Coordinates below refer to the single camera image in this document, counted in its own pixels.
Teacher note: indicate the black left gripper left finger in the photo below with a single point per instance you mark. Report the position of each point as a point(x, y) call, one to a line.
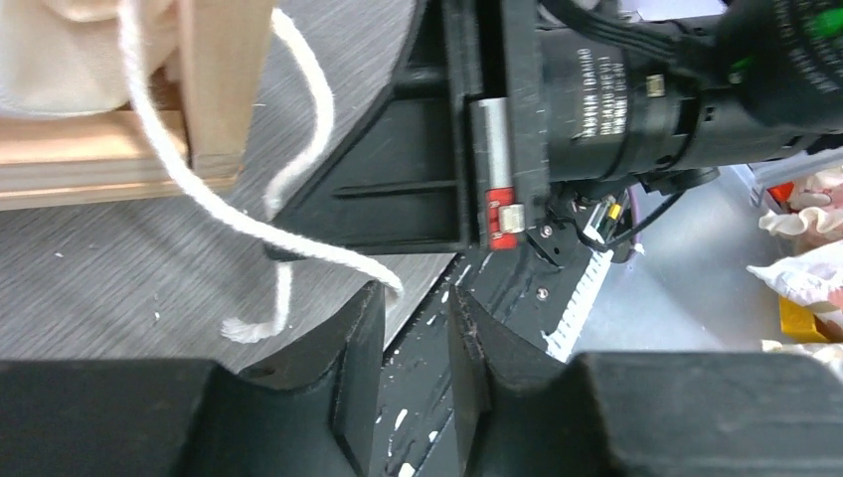
point(307, 410)

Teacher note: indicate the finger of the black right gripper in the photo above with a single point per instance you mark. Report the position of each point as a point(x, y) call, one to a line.
point(396, 184)

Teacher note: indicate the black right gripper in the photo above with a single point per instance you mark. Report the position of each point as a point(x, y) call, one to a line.
point(544, 115)

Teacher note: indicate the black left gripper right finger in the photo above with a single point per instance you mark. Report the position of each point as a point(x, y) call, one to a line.
point(702, 414)

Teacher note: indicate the wooden slatted pet bed frame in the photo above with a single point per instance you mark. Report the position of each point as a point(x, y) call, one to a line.
point(69, 133)

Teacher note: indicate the pink unicorn print cushion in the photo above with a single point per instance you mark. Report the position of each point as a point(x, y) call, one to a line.
point(180, 173)

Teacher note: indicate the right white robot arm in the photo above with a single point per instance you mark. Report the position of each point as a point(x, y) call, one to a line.
point(774, 69)

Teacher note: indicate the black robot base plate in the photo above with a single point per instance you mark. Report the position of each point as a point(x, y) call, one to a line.
point(500, 316)

